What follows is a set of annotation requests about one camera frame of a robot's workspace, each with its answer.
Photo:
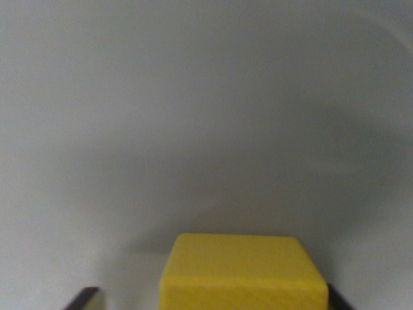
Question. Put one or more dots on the yellow cube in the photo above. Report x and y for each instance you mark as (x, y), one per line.
(238, 274)

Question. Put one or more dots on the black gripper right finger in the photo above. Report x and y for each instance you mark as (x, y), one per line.
(335, 298)

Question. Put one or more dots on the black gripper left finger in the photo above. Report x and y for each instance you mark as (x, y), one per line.
(82, 298)

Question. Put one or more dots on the white plastic bin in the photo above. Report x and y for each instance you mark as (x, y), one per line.
(193, 113)

